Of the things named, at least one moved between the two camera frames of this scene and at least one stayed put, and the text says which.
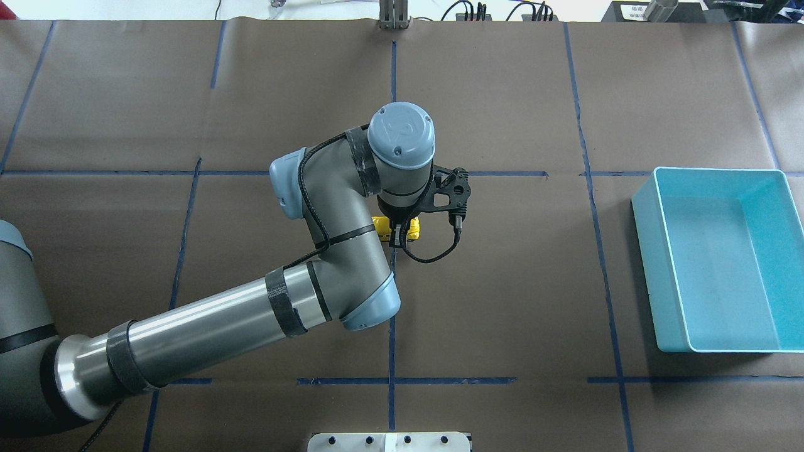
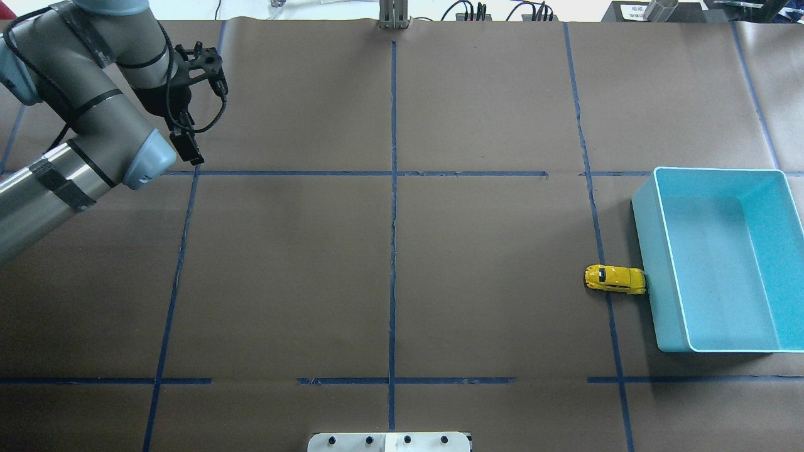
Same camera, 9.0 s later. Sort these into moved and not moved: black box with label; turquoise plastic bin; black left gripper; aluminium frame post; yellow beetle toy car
Moved: yellow beetle toy car; black left gripper
Not moved: turquoise plastic bin; black box with label; aluminium frame post
